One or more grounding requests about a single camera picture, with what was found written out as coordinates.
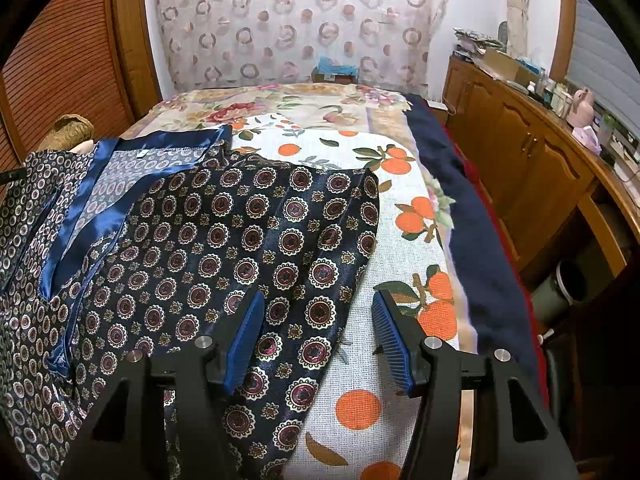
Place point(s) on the stack of folded papers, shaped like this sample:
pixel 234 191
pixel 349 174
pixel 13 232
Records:
pixel 476 43

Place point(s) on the box with blue cloth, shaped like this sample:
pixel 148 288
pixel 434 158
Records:
pixel 328 70

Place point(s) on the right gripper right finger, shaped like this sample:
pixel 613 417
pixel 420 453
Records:
pixel 513 434

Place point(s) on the wooden louvered wardrobe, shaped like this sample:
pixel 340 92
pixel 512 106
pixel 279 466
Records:
pixel 87 57

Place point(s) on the wooden sideboard cabinet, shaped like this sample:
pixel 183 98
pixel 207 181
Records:
pixel 535 175

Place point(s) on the navy patterned satin garment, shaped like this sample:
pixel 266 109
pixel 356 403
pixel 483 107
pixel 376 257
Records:
pixel 149 244

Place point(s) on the grey window roller blind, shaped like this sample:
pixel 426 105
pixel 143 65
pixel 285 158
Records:
pixel 599 62

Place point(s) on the pink tissue pack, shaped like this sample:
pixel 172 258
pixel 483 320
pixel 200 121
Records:
pixel 588 138

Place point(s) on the beige side curtain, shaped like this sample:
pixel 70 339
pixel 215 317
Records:
pixel 517 19

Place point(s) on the cardboard box on sideboard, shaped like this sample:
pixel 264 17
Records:
pixel 501 66

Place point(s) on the pink circle pattern curtain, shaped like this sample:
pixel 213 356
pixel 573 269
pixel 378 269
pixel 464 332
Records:
pixel 235 43

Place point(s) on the folded brown patterned cloth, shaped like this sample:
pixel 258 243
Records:
pixel 67 131

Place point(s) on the navy blue blanket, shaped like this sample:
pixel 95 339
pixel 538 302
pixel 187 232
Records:
pixel 500 310

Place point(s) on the floral bedspread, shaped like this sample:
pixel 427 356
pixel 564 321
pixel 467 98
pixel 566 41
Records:
pixel 280 105

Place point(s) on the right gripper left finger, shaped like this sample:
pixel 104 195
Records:
pixel 123 436

